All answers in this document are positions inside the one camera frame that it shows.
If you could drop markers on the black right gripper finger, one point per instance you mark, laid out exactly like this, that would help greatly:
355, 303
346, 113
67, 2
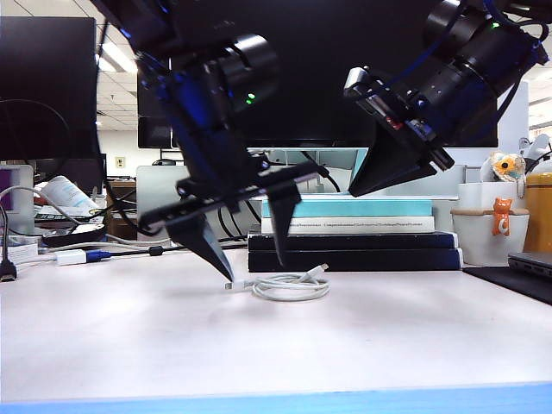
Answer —
401, 172
373, 164

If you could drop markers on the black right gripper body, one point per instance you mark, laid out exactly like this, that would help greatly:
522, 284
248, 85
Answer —
405, 125

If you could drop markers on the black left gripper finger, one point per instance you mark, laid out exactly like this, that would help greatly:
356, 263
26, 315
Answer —
202, 241
282, 215

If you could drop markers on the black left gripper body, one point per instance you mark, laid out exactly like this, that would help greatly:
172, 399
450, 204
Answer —
207, 146

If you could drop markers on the teal paperback book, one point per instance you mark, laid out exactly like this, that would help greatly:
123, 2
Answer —
366, 209

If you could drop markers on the black monitor with paper label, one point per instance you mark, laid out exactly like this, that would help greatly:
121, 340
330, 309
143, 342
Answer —
151, 129

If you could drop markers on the white paperback book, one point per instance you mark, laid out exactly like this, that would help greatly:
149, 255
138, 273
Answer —
366, 225

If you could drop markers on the white square container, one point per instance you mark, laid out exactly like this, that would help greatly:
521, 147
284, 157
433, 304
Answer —
474, 196

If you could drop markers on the black hardcover book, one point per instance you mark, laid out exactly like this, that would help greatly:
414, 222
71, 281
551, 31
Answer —
366, 261
366, 241

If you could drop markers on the wooden shelf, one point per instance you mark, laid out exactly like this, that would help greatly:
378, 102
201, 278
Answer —
123, 228

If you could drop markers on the wide black desktop monitor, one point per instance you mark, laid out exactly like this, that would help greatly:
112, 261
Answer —
328, 86

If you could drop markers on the white mug with fox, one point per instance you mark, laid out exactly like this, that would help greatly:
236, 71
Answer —
474, 237

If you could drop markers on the crochet sunflower doll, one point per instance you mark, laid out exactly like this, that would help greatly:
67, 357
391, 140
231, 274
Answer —
504, 166

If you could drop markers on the white partition panel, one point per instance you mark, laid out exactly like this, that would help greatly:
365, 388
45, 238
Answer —
513, 138

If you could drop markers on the orange cat figurine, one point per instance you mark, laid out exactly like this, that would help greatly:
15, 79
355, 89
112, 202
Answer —
502, 215

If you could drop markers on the ceiling light panel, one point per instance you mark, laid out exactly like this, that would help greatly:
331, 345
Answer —
114, 60

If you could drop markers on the small dark background monitor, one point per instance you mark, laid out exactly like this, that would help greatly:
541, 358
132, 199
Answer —
82, 172

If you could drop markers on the white video adapter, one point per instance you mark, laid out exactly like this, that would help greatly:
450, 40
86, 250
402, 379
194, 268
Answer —
71, 258

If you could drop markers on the white toy figure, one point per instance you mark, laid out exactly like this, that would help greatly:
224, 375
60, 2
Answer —
539, 144

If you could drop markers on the yellow canister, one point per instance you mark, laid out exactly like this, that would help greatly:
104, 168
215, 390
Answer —
539, 215

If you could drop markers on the white bottle teal print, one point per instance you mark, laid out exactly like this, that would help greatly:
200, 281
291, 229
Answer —
64, 192

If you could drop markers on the green printed booklet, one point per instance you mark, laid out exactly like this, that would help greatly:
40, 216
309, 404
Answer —
52, 215

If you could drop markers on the grey laptop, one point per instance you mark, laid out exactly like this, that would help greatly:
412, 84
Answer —
530, 263

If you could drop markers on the white box blue print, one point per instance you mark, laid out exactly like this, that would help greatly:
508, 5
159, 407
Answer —
21, 252

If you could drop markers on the silver framed purple display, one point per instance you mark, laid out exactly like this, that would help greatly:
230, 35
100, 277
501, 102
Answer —
26, 198

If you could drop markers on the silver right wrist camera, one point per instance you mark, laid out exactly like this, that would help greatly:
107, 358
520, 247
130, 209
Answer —
357, 82

